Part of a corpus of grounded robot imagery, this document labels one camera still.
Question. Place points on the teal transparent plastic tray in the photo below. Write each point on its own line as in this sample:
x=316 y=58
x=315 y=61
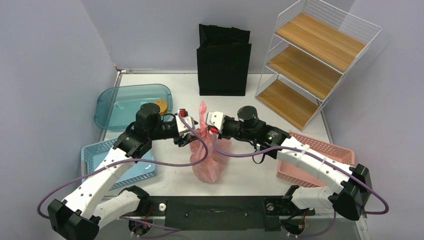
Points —
x=116 y=107

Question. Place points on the brown bread slice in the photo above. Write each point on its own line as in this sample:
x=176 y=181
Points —
x=163 y=106

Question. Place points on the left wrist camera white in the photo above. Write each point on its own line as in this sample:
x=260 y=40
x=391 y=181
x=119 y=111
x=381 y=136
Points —
x=185 y=123

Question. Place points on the pink plastic grocery bag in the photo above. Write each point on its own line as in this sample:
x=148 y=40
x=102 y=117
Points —
x=209 y=170

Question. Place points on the pink perforated plastic basket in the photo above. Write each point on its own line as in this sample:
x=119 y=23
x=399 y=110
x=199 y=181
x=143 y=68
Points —
x=297 y=176

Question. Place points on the black fabric grocery bag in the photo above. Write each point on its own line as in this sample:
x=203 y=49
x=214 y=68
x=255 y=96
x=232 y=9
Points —
x=223 y=59

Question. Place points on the white wire wooden shelf rack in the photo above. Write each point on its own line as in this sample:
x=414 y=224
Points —
x=313 y=47

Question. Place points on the blue perforated plastic basket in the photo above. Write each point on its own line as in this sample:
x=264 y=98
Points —
x=92 y=155

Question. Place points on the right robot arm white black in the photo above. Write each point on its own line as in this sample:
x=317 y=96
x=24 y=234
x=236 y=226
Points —
x=347 y=188

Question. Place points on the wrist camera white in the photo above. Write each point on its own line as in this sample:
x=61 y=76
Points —
x=185 y=123
x=215 y=120

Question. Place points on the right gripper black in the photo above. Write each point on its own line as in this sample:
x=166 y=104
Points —
x=223 y=134

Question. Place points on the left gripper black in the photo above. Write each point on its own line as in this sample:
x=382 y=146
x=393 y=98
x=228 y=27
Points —
x=183 y=139

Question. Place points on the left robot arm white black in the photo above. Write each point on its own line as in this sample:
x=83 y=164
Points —
x=81 y=214

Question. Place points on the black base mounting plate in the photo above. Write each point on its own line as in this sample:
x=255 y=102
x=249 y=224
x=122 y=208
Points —
x=218 y=213

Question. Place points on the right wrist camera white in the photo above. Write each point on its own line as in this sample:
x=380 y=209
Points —
x=215 y=120

